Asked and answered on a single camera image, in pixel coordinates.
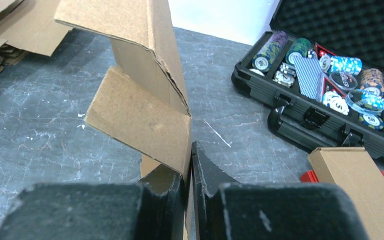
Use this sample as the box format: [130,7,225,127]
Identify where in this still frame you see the red flat block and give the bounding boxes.
[300,170,384,183]

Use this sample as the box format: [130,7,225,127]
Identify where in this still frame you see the black poker chip case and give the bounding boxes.
[231,0,384,164]

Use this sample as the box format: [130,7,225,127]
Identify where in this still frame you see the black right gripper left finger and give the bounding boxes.
[0,165,185,240]

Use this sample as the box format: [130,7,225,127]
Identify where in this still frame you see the brown cardboard box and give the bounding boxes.
[308,147,384,240]
[54,0,193,240]

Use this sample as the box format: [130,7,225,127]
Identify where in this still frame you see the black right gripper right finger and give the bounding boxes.
[190,141,369,240]

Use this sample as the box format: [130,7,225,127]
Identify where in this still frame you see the stack of flat cardboard sheets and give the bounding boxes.
[0,0,72,73]

